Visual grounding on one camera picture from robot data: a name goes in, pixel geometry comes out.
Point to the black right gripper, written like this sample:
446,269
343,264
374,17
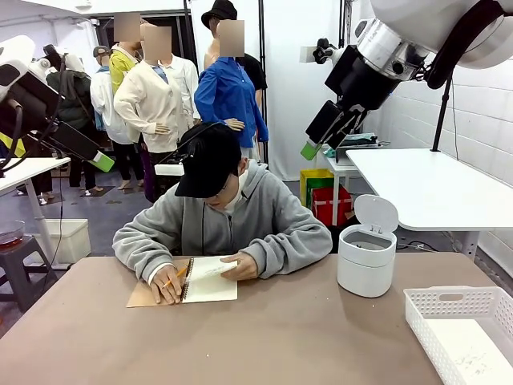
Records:
360,80

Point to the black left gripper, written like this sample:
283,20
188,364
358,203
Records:
32,98

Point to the yellow pencil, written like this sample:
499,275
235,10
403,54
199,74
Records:
180,273

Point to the spiral notebook brown cover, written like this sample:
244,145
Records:
212,286

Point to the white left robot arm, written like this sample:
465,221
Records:
16,52

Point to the person's right forearm grey sleeve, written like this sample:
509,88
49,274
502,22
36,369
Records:
132,248

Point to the person's left forearm grey sleeve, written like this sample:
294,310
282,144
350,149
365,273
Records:
296,248

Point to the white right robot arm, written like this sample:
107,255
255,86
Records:
461,32

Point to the person's left hand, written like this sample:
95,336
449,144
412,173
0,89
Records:
242,270

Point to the person's right hand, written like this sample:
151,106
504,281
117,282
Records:
168,288

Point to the teal cloth pile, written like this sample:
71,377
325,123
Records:
360,140

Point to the white desk with white leg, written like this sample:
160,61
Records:
28,170

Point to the small white side table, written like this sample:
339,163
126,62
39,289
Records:
338,170

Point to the mannequin in dark green jacket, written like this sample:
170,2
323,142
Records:
74,96

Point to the yellow hi-vis vest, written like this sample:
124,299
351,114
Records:
10,146

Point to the mannequin in white shirt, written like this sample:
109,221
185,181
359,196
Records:
102,100

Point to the yellow bag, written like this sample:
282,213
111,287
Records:
310,176

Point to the green bag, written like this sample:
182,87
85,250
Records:
320,182

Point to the red plastic crate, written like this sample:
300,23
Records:
326,204

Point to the mannequin in yellow shirt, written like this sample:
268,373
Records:
118,68

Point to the mannequin in black t-shirt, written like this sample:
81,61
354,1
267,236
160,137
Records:
256,72

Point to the mannequin in cream cardigan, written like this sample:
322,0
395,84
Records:
148,104

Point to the white plastic floor crate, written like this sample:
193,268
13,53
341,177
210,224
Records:
72,240

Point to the clear bowl with red liquid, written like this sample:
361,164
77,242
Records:
10,232

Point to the black light stand pole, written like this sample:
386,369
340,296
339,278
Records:
441,120

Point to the large white desk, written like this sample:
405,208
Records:
425,188

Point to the mannequin in blue shirt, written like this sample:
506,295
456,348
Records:
228,92

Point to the white face mask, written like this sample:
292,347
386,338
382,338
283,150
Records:
241,186

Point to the person in grey hoodie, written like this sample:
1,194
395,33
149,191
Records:
260,212

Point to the black backdrop stand pole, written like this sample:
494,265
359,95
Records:
262,32

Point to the grey plastic stool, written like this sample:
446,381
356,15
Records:
20,260

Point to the black baseball cap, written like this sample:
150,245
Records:
210,160

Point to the white lidded trash bin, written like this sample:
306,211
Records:
366,260

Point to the black bucket hat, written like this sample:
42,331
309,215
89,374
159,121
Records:
218,12

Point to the white perforated plastic basket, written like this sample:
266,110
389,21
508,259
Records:
425,321

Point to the flat white paper sheet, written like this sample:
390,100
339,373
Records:
469,353

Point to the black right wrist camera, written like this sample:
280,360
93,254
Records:
324,50

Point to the white head-mounted camera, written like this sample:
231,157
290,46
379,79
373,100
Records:
169,169

